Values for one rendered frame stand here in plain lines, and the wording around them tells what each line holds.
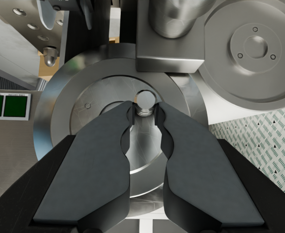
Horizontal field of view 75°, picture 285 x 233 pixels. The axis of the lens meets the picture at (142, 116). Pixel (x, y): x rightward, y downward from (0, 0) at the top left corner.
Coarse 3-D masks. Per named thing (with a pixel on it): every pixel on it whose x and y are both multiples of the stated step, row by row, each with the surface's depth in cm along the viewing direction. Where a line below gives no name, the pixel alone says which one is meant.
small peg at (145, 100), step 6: (144, 90) 11; (138, 96) 11; (144, 96) 11; (150, 96) 11; (138, 102) 11; (144, 102) 11; (150, 102) 11; (156, 102) 11; (138, 108) 11; (144, 108) 11; (150, 108) 11; (138, 114) 13; (144, 114) 12; (150, 114) 13
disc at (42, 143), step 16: (96, 48) 16; (112, 48) 17; (128, 48) 17; (64, 64) 16; (80, 64) 16; (64, 80) 16; (176, 80) 16; (192, 80) 16; (48, 96) 16; (192, 96) 16; (48, 112) 16; (192, 112) 16; (48, 128) 16; (208, 128) 16; (48, 144) 15; (160, 192) 15; (144, 208) 15
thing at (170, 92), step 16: (96, 64) 16; (112, 64) 16; (128, 64) 16; (80, 80) 16; (144, 80) 16; (160, 80) 16; (64, 96) 15; (176, 96) 16; (64, 112) 15; (64, 128) 15; (160, 160) 15; (144, 176) 15; (160, 176) 15; (144, 192) 15
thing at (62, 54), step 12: (96, 0) 30; (72, 12) 20; (96, 12) 30; (72, 24) 20; (84, 24) 24; (96, 24) 30; (72, 36) 20; (84, 36) 24; (96, 36) 31; (108, 36) 42; (72, 48) 20; (84, 48) 24; (60, 60) 18
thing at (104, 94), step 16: (96, 80) 14; (112, 80) 14; (128, 80) 14; (80, 96) 14; (96, 96) 14; (112, 96) 14; (128, 96) 14; (160, 96) 14; (80, 112) 14; (96, 112) 14; (80, 128) 14; (144, 128) 14; (144, 144) 14; (160, 144) 14; (144, 160) 13
